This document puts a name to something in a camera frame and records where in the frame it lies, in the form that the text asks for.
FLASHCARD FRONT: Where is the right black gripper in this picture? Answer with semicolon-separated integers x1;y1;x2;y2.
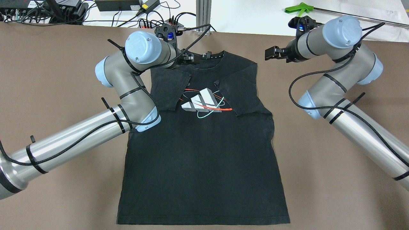
265;46;299;63

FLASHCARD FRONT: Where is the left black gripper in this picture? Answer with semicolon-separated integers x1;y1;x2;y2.
175;53;196;65

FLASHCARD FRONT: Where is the black printed t-shirt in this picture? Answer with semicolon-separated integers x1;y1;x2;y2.
117;51;290;225

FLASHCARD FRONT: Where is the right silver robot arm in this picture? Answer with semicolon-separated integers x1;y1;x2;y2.
265;15;409;190

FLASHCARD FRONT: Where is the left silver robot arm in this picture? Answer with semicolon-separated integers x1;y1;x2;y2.
0;31;188;199

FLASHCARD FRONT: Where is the red black usb hub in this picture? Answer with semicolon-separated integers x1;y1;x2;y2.
137;18;185;29

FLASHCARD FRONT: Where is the black power adapter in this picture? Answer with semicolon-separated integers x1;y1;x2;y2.
141;0;160;12

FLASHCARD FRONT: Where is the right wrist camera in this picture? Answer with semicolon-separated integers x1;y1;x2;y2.
288;16;319;33

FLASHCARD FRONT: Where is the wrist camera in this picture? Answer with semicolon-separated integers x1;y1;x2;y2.
154;22;178;48
288;16;319;33

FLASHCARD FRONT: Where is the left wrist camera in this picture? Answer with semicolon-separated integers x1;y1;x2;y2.
154;22;178;48

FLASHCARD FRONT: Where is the green handled grabber tool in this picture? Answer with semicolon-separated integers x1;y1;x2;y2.
284;2;409;29

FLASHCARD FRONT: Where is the aluminium frame post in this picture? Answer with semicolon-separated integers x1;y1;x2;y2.
196;0;212;27

